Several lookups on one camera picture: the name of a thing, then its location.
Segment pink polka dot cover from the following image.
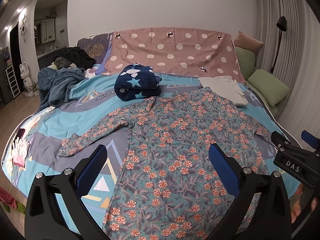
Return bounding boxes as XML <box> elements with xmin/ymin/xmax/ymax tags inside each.
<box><xmin>103</xmin><ymin>27</ymin><xmax>245</xmax><ymax>83</ymax></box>

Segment dark floral pillow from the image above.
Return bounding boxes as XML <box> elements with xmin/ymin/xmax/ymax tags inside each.
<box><xmin>76</xmin><ymin>32</ymin><xmax>113</xmax><ymax>64</ymax></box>

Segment green pillow far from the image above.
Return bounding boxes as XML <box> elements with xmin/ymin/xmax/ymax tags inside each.
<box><xmin>235</xmin><ymin>47</ymin><xmax>255</xmax><ymax>80</ymax></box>

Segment black clothes pile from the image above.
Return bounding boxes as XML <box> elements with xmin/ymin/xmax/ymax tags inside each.
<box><xmin>54</xmin><ymin>47</ymin><xmax>96</xmax><ymax>69</ymax></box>

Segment grey pleated curtain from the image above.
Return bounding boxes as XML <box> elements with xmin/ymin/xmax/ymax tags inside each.
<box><xmin>254</xmin><ymin>0</ymin><xmax>319</xmax><ymax>150</ymax></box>

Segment white cat figurine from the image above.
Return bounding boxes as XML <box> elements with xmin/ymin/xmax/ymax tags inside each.
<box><xmin>20</xmin><ymin>62</ymin><xmax>34</xmax><ymax>97</ymax></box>

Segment teal grey knit blanket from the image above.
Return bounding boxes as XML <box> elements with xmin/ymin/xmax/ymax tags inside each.
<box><xmin>37</xmin><ymin>68</ymin><xmax>85</xmax><ymax>111</ymax></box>

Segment right hand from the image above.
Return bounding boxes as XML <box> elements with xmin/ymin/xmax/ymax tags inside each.
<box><xmin>291</xmin><ymin>184</ymin><xmax>304</xmax><ymax>223</ymax></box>

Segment green pillow near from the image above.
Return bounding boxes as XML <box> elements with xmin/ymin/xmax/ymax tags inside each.
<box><xmin>247</xmin><ymin>69</ymin><xmax>289</xmax><ymax>107</ymax></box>

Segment floral teal shirt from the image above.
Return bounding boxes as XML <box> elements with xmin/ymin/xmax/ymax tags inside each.
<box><xmin>58</xmin><ymin>88</ymin><xmax>271</xmax><ymax>239</ymax></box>

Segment white folded garment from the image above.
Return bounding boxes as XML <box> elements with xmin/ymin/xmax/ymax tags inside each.
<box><xmin>199</xmin><ymin>76</ymin><xmax>248</xmax><ymax>107</ymax></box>

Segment red phone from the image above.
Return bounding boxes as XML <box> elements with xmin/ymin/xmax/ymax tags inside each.
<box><xmin>14</xmin><ymin>128</ymin><xmax>25</xmax><ymax>140</ymax></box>

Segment tan pillow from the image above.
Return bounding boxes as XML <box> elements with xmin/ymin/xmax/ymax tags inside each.
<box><xmin>234</xmin><ymin>31</ymin><xmax>264</xmax><ymax>55</ymax></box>

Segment green pillow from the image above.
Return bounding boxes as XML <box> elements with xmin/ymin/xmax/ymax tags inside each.
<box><xmin>235</xmin><ymin>47</ymin><xmax>255</xmax><ymax>80</ymax></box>
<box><xmin>247</xmin><ymin>69</ymin><xmax>289</xmax><ymax>107</ymax></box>

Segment white pink gloves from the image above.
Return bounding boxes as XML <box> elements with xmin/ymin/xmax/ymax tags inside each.
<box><xmin>11</xmin><ymin>137</ymin><xmax>29</xmax><ymax>167</ymax></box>

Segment white shelf rack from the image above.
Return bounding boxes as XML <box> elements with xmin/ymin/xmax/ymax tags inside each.
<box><xmin>4</xmin><ymin>66</ymin><xmax>21</xmax><ymax>99</ymax></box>

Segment navy star fleece blanket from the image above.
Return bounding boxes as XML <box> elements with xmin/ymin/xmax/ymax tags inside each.
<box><xmin>114</xmin><ymin>64</ymin><xmax>162</xmax><ymax>101</ymax></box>

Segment black floor lamp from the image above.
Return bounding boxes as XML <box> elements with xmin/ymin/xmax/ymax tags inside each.
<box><xmin>270</xmin><ymin>16</ymin><xmax>287</xmax><ymax>74</ymax></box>

